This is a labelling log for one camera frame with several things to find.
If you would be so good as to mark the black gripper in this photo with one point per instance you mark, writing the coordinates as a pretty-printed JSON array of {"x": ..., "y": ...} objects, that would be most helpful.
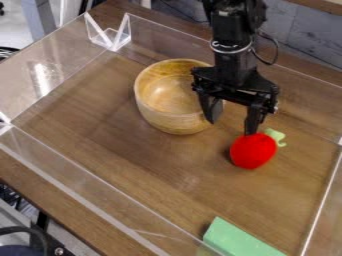
[{"x": 254, "y": 92}]

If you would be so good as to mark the red plush fruit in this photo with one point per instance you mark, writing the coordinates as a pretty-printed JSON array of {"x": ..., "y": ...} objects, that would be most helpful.
[{"x": 253, "y": 150}]

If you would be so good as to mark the light wooden bowl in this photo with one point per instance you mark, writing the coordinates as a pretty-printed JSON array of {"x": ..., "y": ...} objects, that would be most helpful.
[{"x": 166, "y": 100}]

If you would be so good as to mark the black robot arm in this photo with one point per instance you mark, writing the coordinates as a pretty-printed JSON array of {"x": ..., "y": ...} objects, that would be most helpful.
[{"x": 233, "y": 80}]

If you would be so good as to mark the green foam block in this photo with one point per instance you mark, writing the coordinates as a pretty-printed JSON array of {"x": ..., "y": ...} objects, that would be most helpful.
[{"x": 233, "y": 242}]

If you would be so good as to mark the black table bracket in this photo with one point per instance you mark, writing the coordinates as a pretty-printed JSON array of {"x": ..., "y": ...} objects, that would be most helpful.
[{"x": 55, "y": 248}]

